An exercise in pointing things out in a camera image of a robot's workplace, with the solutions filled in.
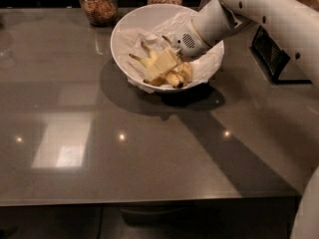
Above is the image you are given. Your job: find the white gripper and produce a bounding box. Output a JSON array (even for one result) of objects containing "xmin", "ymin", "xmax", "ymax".
[{"xmin": 147, "ymin": 20, "xmax": 212, "ymax": 82}]

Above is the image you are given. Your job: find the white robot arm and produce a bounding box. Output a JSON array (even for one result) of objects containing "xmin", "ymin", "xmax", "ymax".
[{"xmin": 172, "ymin": 0, "xmax": 319, "ymax": 93}]

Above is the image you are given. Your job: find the left small yellow banana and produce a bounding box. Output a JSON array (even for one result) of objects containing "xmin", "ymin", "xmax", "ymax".
[{"xmin": 140, "ymin": 41, "xmax": 164, "ymax": 86}]

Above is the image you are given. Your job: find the white bowl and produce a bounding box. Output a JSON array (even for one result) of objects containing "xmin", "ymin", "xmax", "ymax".
[{"xmin": 110, "ymin": 3, "xmax": 225, "ymax": 95}]

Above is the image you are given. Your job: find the white paper liner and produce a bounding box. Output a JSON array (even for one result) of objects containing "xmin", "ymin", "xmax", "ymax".
[{"xmin": 117, "ymin": 9, "xmax": 221, "ymax": 94}]

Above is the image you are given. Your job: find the left glass jar with nuts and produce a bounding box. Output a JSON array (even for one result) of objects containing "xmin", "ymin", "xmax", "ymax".
[{"xmin": 79, "ymin": 0, "xmax": 118, "ymax": 27}]

